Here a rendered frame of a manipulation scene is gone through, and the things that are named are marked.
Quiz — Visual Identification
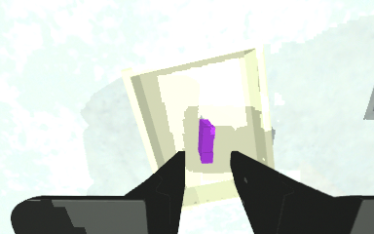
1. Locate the violet fuse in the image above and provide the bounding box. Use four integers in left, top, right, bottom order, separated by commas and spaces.
198, 115, 215, 164

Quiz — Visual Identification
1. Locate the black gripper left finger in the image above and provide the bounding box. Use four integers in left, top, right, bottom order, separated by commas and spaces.
11, 151, 185, 234

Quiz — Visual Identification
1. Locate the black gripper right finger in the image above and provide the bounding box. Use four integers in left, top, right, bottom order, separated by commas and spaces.
230, 151, 374, 234

